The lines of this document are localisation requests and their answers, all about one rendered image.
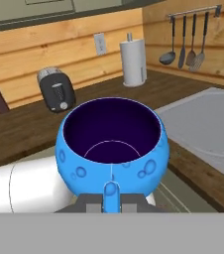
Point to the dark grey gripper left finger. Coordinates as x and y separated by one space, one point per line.
90 200

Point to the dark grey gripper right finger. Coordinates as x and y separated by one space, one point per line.
132 200

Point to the blue bubble-pattern mug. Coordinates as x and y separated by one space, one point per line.
112 172

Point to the grey-green base cupboard front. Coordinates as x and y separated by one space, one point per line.
180 198

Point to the white round cylinder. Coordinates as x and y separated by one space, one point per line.
24 187

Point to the grey sink basin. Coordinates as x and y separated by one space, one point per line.
203 122

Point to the black and silver toaster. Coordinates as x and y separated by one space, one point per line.
56 91

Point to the white paper towel roll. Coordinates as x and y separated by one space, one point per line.
134 61

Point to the dark grey hanging ladle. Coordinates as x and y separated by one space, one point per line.
167 58

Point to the grey slotted hanging turner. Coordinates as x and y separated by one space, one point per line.
197 62

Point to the grey hanging spatula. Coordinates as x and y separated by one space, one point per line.
191 57

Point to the dark grey hanging spoon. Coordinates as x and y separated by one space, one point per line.
182 53

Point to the white wall socket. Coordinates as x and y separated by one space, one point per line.
100 44

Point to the grey-green wall cupboard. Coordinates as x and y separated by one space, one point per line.
51 13

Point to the grey utensil rail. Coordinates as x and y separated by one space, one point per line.
196 11

